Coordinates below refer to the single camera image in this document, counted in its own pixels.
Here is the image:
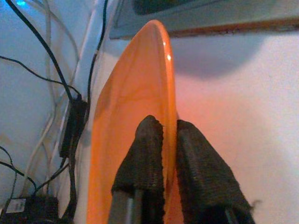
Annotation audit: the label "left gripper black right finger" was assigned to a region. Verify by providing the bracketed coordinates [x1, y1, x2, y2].
[175, 119, 257, 224]

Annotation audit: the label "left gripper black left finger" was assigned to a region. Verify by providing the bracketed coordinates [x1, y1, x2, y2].
[111, 114, 166, 224]

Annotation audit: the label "orange plastic plate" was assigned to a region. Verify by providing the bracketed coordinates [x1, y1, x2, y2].
[85, 19, 179, 224]

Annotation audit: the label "black power adapter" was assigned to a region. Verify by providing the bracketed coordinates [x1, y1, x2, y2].
[58, 93, 89, 159]

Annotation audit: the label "black electronics box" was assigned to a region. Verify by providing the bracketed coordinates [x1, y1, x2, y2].
[0, 196, 60, 224]

